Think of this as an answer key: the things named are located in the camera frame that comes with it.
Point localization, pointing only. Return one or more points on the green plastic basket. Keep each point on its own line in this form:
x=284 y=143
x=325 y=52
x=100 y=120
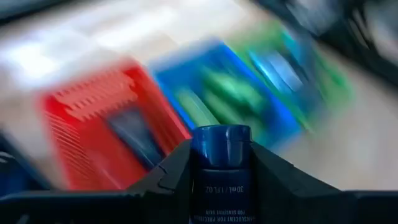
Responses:
x=329 y=81

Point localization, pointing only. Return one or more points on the red plastic basket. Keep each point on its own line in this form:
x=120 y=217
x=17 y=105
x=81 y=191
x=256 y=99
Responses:
x=87 y=149

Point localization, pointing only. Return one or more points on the blue plastic basket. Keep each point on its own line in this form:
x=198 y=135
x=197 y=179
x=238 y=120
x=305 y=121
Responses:
x=186 y=68

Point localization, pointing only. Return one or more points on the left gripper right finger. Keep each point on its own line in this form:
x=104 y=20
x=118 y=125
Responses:
x=280 y=193

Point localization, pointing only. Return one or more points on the dark battery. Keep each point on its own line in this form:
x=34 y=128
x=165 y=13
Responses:
x=133 y=137

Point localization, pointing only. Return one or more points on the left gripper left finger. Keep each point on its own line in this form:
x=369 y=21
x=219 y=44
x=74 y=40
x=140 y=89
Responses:
x=168 y=196

